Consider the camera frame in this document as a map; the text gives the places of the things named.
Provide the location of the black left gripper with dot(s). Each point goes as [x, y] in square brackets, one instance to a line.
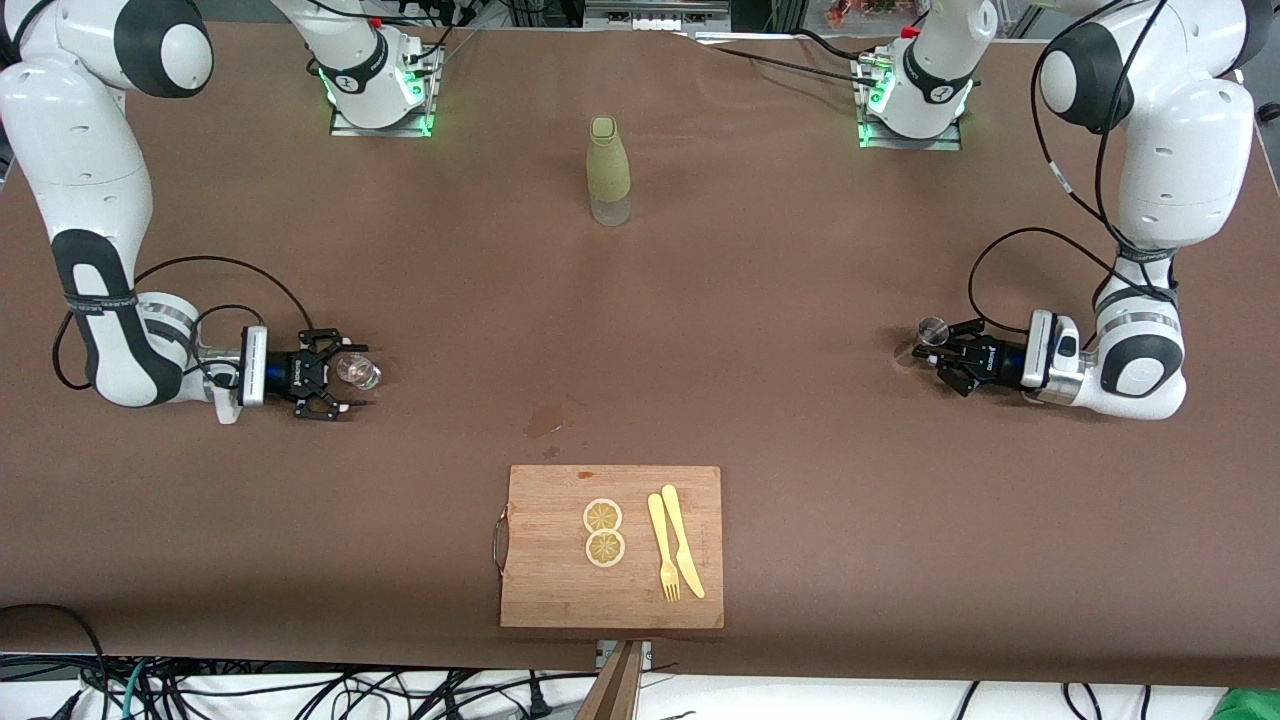
[992, 361]

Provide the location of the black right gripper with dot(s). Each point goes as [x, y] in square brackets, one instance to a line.
[287, 372]

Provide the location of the clear glass beaker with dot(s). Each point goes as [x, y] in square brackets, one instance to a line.
[362, 374]

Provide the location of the steel jigger measuring cup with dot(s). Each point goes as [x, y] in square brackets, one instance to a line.
[932, 330]

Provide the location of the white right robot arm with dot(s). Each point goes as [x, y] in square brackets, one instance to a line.
[80, 150]

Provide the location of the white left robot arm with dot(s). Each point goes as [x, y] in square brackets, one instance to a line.
[1180, 150]

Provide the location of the brown table cover sheet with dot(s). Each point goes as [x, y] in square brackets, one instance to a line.
[900, 500]

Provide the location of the lemon slice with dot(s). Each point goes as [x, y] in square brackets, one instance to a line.
[602, 516]
[605, 549]

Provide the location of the wooden cutting board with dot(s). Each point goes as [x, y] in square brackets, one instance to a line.
[560, 590]

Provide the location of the yellow plastic knife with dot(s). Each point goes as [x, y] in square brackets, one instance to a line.
[678, 530]

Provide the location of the green sleeved glass bottle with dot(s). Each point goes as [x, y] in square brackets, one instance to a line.
[608, 170]

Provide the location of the yellow plastic fork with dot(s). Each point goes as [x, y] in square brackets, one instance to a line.
[658, 530]

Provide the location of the red orange packaging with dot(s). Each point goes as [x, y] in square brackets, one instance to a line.
[860, 10]

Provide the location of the green object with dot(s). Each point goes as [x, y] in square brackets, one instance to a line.
[1250, 708]

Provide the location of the grey equipment box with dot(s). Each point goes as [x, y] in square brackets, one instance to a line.
[655, 10]

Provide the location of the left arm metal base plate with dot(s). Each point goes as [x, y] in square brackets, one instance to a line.
[900, 144]

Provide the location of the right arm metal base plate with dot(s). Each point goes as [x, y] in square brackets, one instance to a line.
[345, 128]

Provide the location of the small metal bracket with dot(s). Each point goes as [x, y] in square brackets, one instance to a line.
[604, 650]

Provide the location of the wooden post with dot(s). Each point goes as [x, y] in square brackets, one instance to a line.
[615, 695]

